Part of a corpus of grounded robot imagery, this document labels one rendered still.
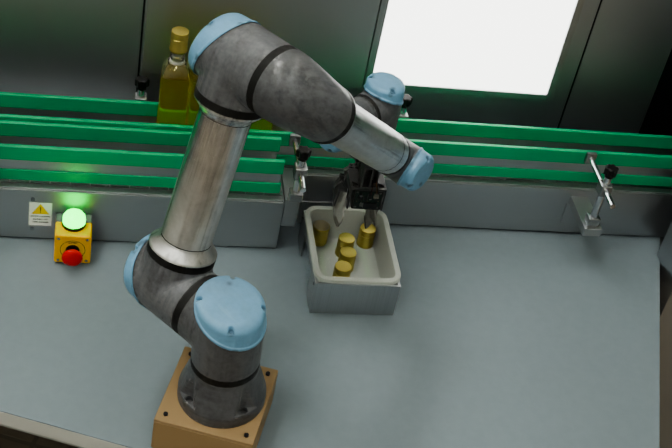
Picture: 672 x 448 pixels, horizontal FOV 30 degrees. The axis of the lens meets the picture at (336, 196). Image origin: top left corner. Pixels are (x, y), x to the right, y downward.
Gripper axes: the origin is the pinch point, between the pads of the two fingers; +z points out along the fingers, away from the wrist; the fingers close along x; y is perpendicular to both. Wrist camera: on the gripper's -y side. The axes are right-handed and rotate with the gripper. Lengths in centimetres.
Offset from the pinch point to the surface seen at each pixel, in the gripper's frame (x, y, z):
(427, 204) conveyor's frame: 18.7, -12.1, 4.6
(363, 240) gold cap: 3.8, -1.8, 6.9
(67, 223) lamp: -56, 4, 2
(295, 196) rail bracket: -12.1, -1.3, -4.1
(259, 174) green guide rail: -19.5, -4.0, -6.9
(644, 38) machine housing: 64, -34, -28
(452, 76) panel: 22.8, -30.5, -16.4
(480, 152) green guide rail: 27.7, -14.0, -8.7
